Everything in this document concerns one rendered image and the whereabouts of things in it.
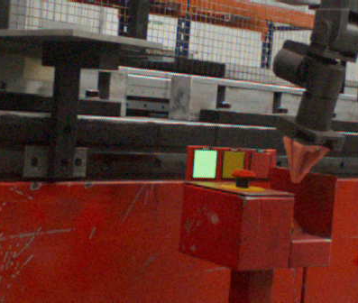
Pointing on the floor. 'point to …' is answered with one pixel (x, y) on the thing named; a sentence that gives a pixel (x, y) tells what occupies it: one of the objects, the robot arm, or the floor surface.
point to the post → (138, 19)
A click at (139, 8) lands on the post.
